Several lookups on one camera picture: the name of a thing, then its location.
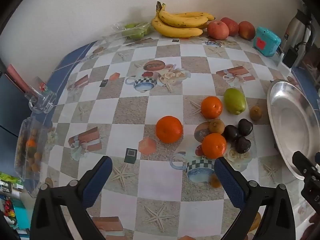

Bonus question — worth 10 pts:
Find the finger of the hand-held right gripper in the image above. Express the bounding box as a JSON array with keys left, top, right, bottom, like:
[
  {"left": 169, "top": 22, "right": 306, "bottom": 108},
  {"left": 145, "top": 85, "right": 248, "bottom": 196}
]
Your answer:
[{"left": 292, "top": 151, "right": 317, "bottom": 180}]

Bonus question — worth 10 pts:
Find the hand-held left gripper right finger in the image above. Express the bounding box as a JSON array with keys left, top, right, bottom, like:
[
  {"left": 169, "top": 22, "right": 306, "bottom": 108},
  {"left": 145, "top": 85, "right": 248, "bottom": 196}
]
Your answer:
[{"left": 214, "top": 156, "right": 297, "bottom": 240}]

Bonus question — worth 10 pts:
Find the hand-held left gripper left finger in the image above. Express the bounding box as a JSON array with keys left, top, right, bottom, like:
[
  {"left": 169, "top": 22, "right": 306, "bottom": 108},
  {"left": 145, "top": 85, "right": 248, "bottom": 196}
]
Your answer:
[{"left": 29, "top": 156, "right": 113, "bottom": 240}]

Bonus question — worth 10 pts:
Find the brown kiwi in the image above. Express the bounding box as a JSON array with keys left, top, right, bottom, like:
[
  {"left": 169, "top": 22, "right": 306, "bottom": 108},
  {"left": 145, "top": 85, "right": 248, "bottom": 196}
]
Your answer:
[
  {"left": 209, "top": 119, "right": 225, "bottom": 134},
  {"left": 209, "top": 172, "right": 222, "bottom": 188},
  {"left": 249, "top": 106, "right": 263, "bottom": 121},
  {"left": 250, "top": 211, "right": 262, "bottom": 232}
]

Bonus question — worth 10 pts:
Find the orange mandarin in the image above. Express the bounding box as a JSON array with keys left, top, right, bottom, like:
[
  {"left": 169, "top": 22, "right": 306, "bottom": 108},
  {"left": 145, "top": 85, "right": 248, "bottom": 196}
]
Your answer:
[
  {"left": 201, "top": 96, "right": 223, "bottom": 119},
  {"left": 201, "top": 133, "right": 227, "bottom": 159},
  {"left": 155, "top": 115, "right": 184, "bottom": 144}
]

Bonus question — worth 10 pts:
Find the dark purple plum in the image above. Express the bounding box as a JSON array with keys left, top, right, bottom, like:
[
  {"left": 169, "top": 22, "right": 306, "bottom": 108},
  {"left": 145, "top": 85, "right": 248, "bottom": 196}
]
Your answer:
[
  {"left": 237, "top": 118, "right": 253, "bottom": 137},
  {"left": 236, "top": 136, "right": 251, "bottom": 154},
  {"left": 222, "top": 125, "right": 240, "bottom": 142}
]

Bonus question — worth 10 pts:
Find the round metal plate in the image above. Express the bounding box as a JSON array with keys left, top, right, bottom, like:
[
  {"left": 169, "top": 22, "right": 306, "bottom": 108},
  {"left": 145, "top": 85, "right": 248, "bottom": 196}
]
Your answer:
[{"left": 266, "top": 79, "right": 320, "bottom": 180}]

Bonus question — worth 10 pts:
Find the green mango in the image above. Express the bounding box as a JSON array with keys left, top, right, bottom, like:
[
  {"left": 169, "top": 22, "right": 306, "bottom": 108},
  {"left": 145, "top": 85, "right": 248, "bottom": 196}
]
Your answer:
[{"left": 223, "top": 88, "right": 247, "bottom": 115}]

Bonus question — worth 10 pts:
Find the clear plastic food container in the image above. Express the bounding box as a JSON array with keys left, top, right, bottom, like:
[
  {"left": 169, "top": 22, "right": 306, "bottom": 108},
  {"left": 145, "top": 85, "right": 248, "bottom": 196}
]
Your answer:
[{"left": 14, "top": 116, "right": 54, "bottom": 198}]

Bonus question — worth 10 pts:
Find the checkered printed tablecloth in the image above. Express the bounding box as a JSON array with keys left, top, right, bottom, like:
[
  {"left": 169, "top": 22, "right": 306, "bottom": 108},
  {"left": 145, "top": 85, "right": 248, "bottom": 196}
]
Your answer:
[{"left": 15, "top": 36, "right": 320, "bottom": 240}]

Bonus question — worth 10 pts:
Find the colourful flower decoration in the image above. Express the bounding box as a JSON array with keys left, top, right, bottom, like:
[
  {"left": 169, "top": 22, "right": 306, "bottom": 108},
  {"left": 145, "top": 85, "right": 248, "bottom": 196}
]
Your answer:
[{"left": 1, "top": 197, "right": 18, "bottom": 227}]

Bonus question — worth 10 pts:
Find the glass mug with logo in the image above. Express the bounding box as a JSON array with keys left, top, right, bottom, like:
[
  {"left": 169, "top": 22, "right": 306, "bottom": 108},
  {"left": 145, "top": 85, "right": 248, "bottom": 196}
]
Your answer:
[{"left": 24, "top": 77, "right": 57, "bottom": 114}]

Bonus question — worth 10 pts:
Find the small black box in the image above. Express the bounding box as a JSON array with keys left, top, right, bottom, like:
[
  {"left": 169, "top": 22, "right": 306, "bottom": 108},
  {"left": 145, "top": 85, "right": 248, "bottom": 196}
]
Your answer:
[{"left": 282, "top": 49, "right": 299, "bottom": 68}]

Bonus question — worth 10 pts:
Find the dark blue cabinet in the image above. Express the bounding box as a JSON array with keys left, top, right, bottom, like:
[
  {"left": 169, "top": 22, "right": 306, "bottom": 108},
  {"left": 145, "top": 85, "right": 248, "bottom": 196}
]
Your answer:
[{"left": 0, "top": 72, "right": 30, "bottom": 140}]

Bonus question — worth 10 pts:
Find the small teal box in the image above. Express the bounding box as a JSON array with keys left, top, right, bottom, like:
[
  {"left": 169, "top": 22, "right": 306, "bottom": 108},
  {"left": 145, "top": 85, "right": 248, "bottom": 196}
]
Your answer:
[{"left": 252, "top": 26, "right": 282, "bottom": 57}]

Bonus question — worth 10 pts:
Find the red pole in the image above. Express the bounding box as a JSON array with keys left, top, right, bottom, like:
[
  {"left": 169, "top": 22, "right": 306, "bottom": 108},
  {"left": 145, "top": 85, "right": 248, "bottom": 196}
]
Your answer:
[{"left": 6, "top": 64, "right": 32, "bottom": 94}]

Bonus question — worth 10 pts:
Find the steel thermos flask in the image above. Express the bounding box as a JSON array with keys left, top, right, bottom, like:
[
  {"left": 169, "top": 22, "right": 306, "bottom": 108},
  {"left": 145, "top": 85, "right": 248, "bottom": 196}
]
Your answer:
[{"left": 280, "top": 9, "right": 313, "bottom": 55}]

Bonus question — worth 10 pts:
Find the red apple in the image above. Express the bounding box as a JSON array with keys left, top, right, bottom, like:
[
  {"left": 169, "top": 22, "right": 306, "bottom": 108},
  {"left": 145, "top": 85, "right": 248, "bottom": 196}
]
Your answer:
[
  {"left": 238, "top": 21, "right": 256, "bottom": 41},
  {"left": 207, "top": 20, "right": 230, "bottom": 40},
  {"left": 220, "top": 17, "right": 240, "bottom": 36}
]

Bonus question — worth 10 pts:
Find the clear bag of green fruit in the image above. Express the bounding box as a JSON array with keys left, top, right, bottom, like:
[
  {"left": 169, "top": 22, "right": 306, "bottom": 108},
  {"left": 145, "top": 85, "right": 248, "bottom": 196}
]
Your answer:
[{"left": 102, "top": 21, "right": 154, "bottom": 43}]

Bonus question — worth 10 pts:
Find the yellow banana bunch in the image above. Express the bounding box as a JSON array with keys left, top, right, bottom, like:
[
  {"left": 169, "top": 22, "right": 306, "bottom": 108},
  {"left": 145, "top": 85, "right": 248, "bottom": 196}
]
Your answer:
[{"left": 151, "top": 1, "right": 216, "bottom": 38}]

